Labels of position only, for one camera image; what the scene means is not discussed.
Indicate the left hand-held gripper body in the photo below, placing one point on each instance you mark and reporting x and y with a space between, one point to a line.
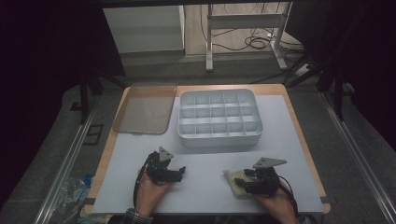
158 171

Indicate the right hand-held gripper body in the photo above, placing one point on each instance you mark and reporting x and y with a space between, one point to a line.
267 182

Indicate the pale yellow sock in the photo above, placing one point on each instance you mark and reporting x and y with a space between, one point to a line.
235 189

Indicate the person's left hand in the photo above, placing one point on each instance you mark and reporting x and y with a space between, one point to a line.
149 196

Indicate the person's right hand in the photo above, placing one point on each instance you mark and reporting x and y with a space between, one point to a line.
278 207

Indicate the white table mat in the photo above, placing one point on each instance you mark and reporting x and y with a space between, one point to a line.
205 199

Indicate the person's left plaid sleeve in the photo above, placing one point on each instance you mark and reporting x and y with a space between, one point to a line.
134 217

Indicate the person's plaid sleeve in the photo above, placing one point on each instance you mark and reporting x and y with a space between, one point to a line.
134 217
305 220

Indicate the person's right plaid sleeve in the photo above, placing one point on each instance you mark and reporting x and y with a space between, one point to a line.
305 220

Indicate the white divided storage box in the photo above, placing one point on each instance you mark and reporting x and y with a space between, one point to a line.
219 118

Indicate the clear plastic box lid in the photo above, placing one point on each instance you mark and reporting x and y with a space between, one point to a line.
144 109

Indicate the clear plastic bag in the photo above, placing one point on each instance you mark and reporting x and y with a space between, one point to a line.
74 194

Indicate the black stand legs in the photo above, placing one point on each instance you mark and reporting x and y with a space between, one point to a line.
84 96
337 96

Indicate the white power strip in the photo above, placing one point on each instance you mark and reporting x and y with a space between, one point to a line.
302 70

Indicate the white cabinet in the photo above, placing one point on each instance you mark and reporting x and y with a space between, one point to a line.
143 29

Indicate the aluminium rail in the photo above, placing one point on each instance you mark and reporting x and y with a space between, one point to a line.
358 158
67 165

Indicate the white metal desk frame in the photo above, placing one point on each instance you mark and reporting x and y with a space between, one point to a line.
246 21

